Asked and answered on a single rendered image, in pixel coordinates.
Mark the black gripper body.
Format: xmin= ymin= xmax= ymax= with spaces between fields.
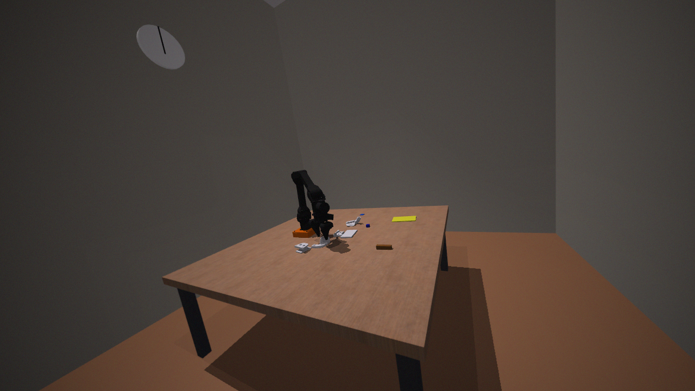
xmin=308 ymin=212 xmax=333 ymax=230

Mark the yellow flat rectangular plate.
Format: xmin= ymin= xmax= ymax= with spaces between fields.
xmin=392 ymin=216 xmax=416 ymax=222

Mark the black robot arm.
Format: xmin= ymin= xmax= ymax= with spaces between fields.
xmin=291 ymin=170 xmax=333 ymax=230

